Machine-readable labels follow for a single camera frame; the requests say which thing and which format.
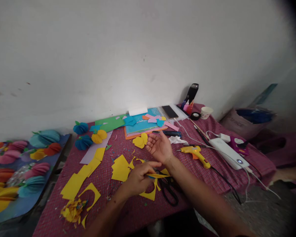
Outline yellow arch paper offcut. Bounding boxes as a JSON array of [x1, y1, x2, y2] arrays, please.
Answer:
[[78, 182, 101, 212]]

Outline white folded card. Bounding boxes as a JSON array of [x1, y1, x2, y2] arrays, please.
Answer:
[[128, 107, 149, 117]]

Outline stack of yellow paper squares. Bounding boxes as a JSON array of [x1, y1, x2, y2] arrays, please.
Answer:
[[111, 154, 132, 183]]

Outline black glue gun cable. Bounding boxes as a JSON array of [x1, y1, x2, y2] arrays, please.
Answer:
[[209, 166, 243, 206]]

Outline pile of yellow paper scraps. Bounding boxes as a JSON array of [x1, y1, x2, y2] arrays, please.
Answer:
[[60, 198, 88, 229]]

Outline yellow paper ball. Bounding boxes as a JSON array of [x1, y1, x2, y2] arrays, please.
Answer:
[[91, 129, 108, 145]]

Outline yellow hot glue gun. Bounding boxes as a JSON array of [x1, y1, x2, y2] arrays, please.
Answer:
[[176, 145, 211, 170]]

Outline blue paper ball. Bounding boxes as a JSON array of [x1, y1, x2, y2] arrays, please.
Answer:
[[73, 120, 89, 135], [75, 135, 94, 151]]

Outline person's right hand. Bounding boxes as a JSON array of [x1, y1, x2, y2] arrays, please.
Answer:
[[146, 130, 175, 166]]

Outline pink paper strip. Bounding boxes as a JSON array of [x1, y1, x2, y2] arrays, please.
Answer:
[[162, 120, 180, 132]]

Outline person's left hand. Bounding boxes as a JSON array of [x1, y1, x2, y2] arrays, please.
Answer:
[[128, 161, 162, 197]]

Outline white power bank cable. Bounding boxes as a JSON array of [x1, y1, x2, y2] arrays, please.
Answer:
[[244, 167, 282, 204]]

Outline white charging cable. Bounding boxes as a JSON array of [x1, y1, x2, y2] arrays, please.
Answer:
[[173, 118, 237, 158]]

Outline blue paper cutout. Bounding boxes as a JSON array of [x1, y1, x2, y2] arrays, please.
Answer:
[[124, 116, 138, 127]]

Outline lilac paper sheet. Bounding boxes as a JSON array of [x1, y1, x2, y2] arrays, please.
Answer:
[[79, 130, 113, 165]]

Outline yellow paper piece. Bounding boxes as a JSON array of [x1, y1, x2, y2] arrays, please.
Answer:
[[146, 173, 172, 179]]

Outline black smartphone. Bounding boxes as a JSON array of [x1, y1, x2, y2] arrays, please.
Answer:
[[161, 105, 179, 119]]

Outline white crumpled tissue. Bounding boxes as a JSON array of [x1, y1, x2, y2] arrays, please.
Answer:
[[168, 135, 189, 146]]

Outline black scissors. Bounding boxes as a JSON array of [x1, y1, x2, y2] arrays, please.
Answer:
[[156, 170, 180, 207]]

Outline blue utility knife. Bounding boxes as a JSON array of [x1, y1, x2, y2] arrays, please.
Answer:
[[152, 130, 182, 139]]

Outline clear plastic packet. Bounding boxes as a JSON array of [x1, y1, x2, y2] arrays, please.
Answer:
[[158, 103, 189, 122]]

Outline purple box device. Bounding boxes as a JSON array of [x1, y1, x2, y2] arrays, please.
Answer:
[[229, 136, 250, 157]]

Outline green paper sheet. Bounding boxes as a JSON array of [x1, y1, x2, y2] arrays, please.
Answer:
[[94, 114, 127, 133]]

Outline white power bank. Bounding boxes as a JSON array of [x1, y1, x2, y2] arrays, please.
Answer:
[[209, 137, 250, 171]]

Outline yellow heart paper cutout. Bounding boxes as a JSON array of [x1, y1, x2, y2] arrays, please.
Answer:
[[132, 132, 149, 149]]

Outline black thermos bottle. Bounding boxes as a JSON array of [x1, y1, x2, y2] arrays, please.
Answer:
[[185, 83, 200, 106]]

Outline yellow curved paper offcut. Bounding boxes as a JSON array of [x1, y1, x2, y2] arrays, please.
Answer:
[[139, 177, 161, 201]]

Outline white paper cup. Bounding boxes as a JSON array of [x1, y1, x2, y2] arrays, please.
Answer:
[[200, 106, 214, 120]]

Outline thin wooden stick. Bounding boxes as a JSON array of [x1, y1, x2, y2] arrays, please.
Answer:
[[188, 118, 210, 146]]

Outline stack of coloured paper sheets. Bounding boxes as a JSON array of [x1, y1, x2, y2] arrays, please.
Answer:
[[124, 107, 169, 140]]

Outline row of yellow paper rectangles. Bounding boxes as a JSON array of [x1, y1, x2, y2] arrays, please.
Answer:
[[60, 147, 107, 201]]

